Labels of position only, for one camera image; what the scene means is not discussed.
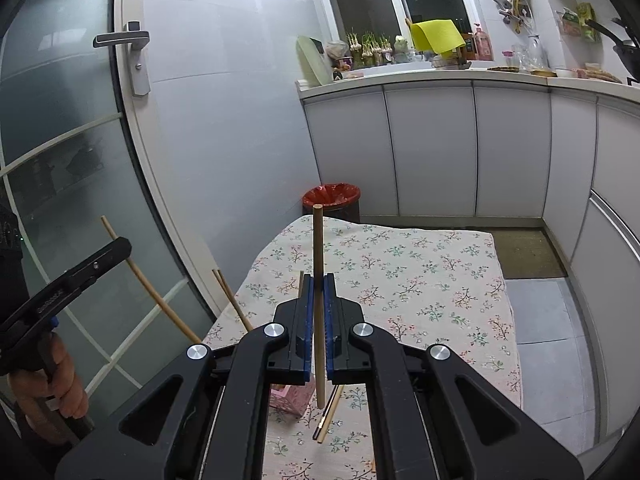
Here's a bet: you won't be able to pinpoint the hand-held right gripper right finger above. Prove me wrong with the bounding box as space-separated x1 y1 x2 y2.
322 272 586 480

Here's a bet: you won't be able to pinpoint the pale green cutting board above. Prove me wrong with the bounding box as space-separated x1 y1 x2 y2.
296 35 333 86

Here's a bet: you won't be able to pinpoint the clear glass pitcher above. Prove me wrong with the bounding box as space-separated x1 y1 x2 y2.
525 34 547 70

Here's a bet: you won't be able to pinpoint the wooden rack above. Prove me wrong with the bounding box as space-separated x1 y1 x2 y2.
431 45 472 69

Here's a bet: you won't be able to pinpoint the floral tablecloth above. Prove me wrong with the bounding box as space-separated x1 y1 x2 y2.
202 214 523 480

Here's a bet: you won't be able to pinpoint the black wok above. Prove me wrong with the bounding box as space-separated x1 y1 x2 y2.
585 17 640 78

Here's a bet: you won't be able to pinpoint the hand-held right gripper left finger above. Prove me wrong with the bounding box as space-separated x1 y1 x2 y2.
54 272 317 480

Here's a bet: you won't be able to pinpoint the person's left hand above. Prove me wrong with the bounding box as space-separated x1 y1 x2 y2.
9 332 90 445

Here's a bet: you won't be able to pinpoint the pink perforated utensil holder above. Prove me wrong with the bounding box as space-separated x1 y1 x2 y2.
270 384 307 417

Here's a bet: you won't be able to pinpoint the frosted glass door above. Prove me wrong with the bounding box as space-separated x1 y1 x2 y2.
0 0 236 411

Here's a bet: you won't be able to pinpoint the row of sprouting garlic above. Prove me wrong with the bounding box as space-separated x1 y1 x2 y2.
346 30 393 67

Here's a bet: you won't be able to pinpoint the dark-tipped wooden chopstick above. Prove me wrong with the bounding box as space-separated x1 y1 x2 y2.
312 385 338 442

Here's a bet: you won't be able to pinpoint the pink bottle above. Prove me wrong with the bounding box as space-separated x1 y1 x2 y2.
472 23 495 62

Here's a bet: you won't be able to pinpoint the yellow cloth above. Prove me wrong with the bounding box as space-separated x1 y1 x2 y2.
410 19 466 58

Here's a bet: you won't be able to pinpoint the brown floor mat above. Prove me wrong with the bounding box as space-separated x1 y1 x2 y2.
492 227 568 281

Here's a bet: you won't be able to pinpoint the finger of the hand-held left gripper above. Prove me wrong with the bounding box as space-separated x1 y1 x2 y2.
62 237 133 288

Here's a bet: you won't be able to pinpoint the red-lined trash bin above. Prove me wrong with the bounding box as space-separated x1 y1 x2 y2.
301 183 362 223

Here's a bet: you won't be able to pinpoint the wall rack with packets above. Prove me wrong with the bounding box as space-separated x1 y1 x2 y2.
557 2 603 43

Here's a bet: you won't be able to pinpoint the water heater pipes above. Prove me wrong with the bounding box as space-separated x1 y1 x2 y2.
487 0 533 36

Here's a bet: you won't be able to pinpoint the silver door handle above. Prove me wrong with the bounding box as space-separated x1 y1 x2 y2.
92 21 152 96

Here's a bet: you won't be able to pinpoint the white kitchen cabinet unit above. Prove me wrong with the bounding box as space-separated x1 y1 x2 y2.
295 67 640 456

